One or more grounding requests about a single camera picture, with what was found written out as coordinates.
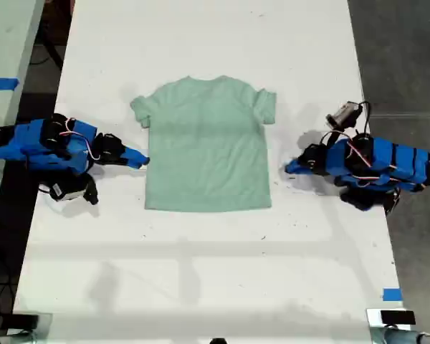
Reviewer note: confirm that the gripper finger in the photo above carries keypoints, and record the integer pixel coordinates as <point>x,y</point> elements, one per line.
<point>295,165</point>
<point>134,164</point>
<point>299,171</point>
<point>136,155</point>

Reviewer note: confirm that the pale green T-shirt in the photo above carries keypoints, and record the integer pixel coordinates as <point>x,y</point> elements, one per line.
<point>208,150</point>

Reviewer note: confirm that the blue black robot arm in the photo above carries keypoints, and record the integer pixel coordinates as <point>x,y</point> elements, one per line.
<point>32,147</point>
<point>397,161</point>

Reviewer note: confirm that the long blue tape strip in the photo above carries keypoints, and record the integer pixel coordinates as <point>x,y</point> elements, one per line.
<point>1,83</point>

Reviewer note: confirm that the white side table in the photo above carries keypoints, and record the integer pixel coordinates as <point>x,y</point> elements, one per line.
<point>7,53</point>

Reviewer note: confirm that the short blue tape piece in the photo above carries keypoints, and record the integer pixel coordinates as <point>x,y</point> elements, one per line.
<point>392,294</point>

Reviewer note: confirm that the small black box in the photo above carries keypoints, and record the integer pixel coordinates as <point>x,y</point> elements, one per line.
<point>397,317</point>
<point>25,320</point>

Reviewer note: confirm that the round black object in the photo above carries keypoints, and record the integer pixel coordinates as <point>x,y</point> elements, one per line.
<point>218,341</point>

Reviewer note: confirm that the metal table clamp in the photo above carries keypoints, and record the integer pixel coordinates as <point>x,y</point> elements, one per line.
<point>405,337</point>
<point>7,338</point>

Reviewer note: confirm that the camera black stalk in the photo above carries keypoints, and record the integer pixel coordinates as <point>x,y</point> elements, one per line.
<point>340,129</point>
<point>91,190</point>

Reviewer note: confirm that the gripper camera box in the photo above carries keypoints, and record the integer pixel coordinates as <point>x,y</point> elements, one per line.
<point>344,114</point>
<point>68,190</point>

